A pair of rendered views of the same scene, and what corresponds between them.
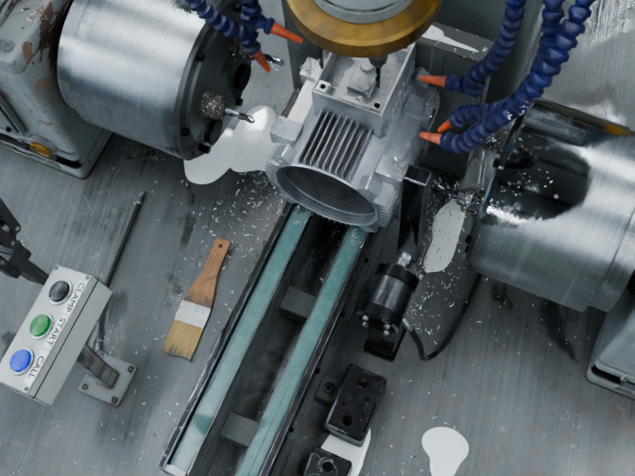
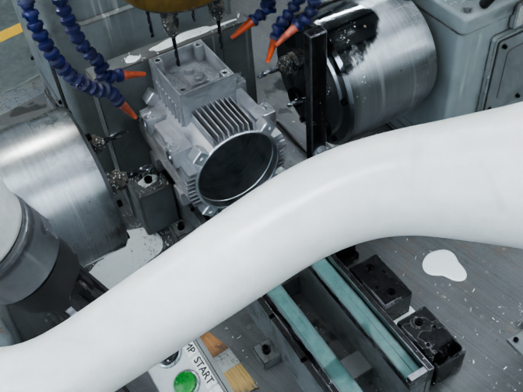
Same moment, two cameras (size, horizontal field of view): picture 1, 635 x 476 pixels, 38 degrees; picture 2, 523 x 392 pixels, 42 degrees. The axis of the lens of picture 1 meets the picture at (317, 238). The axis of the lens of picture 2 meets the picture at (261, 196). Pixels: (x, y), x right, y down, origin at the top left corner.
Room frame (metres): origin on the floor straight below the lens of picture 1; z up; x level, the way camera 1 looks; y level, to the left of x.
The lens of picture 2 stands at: (0.07, 0.65, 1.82)
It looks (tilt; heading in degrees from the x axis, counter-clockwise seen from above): 47 degrees down; 302
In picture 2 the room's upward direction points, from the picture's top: 5 degrees counter-clockwise
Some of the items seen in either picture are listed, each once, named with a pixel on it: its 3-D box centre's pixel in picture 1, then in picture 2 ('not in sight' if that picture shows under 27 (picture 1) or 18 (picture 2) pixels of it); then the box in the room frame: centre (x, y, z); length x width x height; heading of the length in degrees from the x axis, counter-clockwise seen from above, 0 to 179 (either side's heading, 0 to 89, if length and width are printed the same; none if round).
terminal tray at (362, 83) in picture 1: (364, 80); (193, 83); (0.65, -0.09, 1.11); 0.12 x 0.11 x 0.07; 149
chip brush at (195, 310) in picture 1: (200, 297); (212, 351); (0.48, 0.20, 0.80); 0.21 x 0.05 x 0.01; 153
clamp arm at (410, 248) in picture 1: (411, 219); (316, 99); (0.44, -0.12, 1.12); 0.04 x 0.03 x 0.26; 149
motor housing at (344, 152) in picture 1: (353, 137); (211, 138); (0.62, -0.07, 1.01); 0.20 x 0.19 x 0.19; 149
